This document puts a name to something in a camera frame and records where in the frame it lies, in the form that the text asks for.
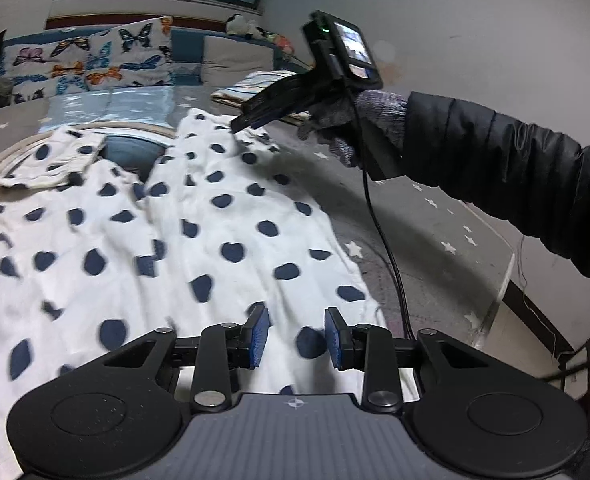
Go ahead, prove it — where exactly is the white polka dot garment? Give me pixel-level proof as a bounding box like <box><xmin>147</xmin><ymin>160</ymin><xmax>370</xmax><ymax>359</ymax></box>
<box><xmin>0</xmin><ymin>107</ymin><xmax>391</xmax><ymax>480</ymax></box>

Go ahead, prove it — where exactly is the light blue star cloth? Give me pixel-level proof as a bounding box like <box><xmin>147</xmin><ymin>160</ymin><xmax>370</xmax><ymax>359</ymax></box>
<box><xmin>40</xmin><ymin>85</ymin><xmax>216</xmax><ymax>131</ymax></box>

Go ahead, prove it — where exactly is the colourful plush toy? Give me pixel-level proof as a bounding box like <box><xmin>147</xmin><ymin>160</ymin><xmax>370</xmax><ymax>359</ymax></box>
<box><xmin>265</xmin><ymin>32</ymin><xmax>296</xmax><ymax>55</ymax></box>

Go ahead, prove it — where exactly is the grey star mat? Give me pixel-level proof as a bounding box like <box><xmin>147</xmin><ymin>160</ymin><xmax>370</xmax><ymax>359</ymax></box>
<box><xmin>0</xmin><ymin>85</ymin><xmax>516</xmax><ymax>480</ymax></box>

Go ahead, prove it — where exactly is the butterfly pillow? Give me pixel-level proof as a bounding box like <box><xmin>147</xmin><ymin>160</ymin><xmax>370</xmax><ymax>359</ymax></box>
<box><xmin>0</xmin><ymin>16</ymin><xmax>176</xmax><ymax>103</ymax></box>

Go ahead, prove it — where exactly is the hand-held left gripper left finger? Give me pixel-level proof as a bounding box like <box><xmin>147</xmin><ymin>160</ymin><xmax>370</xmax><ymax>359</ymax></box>
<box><xmin>82</xmin><ymin>304</ymin><xmax>271</xmax><ymax>412</ymax></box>

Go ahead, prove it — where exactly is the striped folded cloth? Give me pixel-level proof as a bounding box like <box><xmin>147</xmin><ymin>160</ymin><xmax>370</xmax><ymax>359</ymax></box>
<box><xmin>212</xmin><ymin>71</ymin><xmax>316</xmax><ymax>123</ymax></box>

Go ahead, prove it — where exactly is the black and white plush toy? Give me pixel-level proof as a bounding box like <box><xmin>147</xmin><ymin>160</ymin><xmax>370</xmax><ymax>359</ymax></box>
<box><xmin>225</xmin><ymin>12</ymin><xmax>266</xmax><ymax>38</ymax></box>

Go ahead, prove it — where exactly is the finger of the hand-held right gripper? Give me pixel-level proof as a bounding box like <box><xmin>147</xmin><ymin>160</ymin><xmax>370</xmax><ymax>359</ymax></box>
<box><xmin>231</xmin><ymin>102</ymin><xmax>301</xmax><ymax>133</ymax></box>
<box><xmin>242</xmin><ymin>74</ymin><xmax>306</xmax><ymax>113</ymax></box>

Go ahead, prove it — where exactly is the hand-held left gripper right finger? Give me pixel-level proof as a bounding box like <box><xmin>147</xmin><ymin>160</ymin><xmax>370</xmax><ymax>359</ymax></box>
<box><xmin>323</xmin><ymin>306</ymin><xmax>496</xmax><ymax>413</ymax></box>

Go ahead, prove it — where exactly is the black cable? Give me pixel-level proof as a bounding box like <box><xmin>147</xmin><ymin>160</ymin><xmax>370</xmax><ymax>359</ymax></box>
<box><xmin>345</xmin><ymin>85</ymin><xmax>418</xmax><ymax>341</ymax></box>

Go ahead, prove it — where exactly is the person's right hand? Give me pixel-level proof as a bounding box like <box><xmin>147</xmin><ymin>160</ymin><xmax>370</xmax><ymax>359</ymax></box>
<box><xmin>297</xmin><ymin>91</ymin><xmax>408</xmax><ymax>168</ymax></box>

